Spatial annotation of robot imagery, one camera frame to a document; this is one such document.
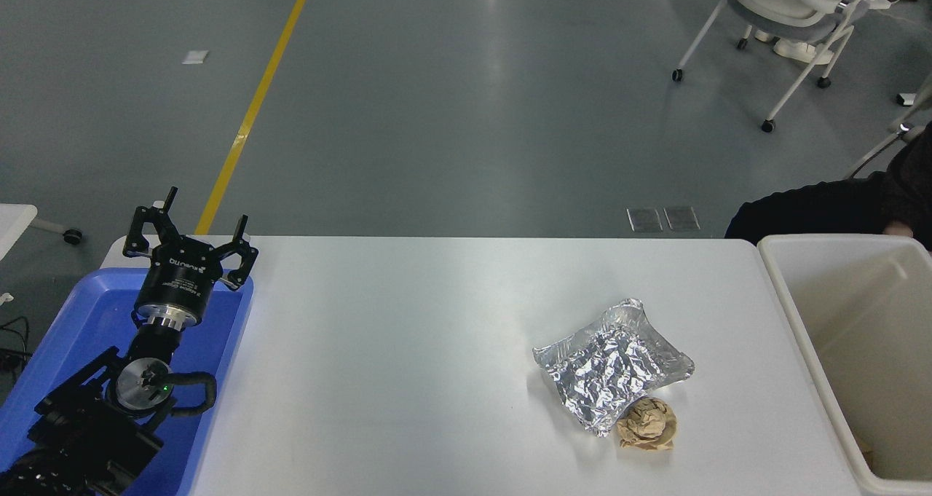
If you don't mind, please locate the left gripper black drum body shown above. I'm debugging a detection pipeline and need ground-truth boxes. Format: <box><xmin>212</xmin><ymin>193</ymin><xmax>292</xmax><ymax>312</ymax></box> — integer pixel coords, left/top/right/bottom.
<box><xmin>135</xmin><ymin>237</ymin><xmax>229</xmax><ymax>316</ymax></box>

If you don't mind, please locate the blue plastic tray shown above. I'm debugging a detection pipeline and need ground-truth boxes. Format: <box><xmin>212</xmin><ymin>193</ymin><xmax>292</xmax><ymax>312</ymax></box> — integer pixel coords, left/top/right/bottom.
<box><xmin>0</xmin><ymin>267</ymin><xmax>254</xmax><ymax>496</ymax></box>

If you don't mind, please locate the white side table with caster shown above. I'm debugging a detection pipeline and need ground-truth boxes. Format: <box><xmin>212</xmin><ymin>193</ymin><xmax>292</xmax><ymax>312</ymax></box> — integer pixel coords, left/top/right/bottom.
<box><xmin>0</xmin><ymin>202</ymin><xmax>83</xmax><ymax>260</ymax></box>

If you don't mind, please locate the crumpled silver foil tray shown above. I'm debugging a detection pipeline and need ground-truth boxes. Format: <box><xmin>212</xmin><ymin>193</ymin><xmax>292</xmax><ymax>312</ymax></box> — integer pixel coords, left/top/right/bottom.
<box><xmin>532</xmin><ymin>298</ymin><xmax>695</xmax><ymax>437</ymax></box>

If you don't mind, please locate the metal floor plate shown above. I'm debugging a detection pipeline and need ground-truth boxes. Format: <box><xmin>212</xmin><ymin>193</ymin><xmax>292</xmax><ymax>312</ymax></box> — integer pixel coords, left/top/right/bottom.
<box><xmin>663</xmin><ymin>207</ymin><xmax>700</xmax><ymax>232</ymax></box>
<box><xmin>626</xmin><ymin>208</ymin><xmax>663</xmax><ymax>233</ymax></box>

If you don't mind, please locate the crumpled tan paper ball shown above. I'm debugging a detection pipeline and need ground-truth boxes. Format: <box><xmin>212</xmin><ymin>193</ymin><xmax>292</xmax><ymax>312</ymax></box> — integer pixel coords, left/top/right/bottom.
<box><xmin>617</xmin><ymin>397</ymin><xmax>679</xmax><ymax>451</ymax></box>

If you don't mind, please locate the person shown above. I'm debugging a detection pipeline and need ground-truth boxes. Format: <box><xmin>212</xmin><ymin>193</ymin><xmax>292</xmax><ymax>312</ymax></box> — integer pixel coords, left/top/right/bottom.
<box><xmin>724</xmin><ymin>121</ymin><xmax>932</xmax><ymax>253</ymax></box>

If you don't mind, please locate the white shoe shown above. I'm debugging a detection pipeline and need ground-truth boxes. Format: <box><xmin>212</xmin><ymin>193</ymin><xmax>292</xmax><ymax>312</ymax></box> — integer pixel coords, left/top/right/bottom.
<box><xmin>773</xmin><ymin>37</ymin><xmax>834</xmax><ymax>65</ymax></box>

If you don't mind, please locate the white rolling chair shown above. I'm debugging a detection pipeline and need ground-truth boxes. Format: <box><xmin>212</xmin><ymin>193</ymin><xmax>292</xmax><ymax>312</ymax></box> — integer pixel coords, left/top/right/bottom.
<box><xmin>670</xmin><ymin>0</ymin><xmax>904</xmax><ymax>134</ymax></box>

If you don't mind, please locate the large pale plastic bin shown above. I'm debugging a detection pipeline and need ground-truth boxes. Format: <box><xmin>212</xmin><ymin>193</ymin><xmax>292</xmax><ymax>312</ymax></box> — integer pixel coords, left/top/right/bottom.
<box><xmin>757</xmin><ymin>234</ymin><xmax>932</xmax><ymax>496</ymax></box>

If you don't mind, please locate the white furniture leg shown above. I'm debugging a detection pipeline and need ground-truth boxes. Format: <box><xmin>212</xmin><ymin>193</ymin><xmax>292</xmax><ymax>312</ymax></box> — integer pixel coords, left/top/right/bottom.
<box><xmin>846</xmin><ymin>74</ymin><xmax>932</xmax><ymax>179</ymax></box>

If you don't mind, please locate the black floor cable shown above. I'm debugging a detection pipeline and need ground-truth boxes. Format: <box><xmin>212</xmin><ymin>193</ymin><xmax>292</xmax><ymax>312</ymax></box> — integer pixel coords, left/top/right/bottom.
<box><xmin>0</xmin><ymin>315</ymin><xmax>30</xmax><ymax>380</ymax></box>

